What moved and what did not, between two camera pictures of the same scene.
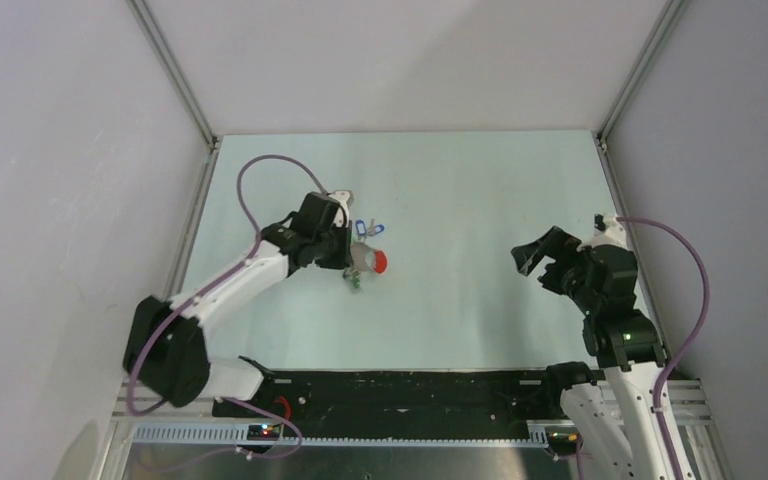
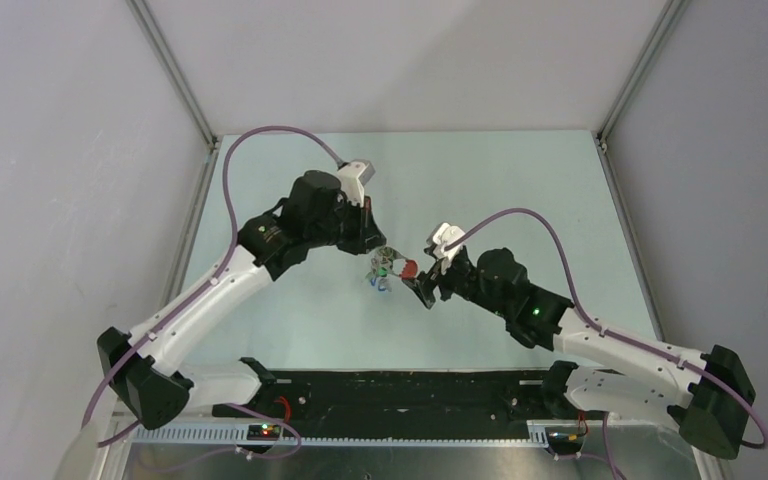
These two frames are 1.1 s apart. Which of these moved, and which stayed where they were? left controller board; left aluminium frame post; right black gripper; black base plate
Moved: right black gripper
Stayed: left controller board; left aluminium frame post; black base plate
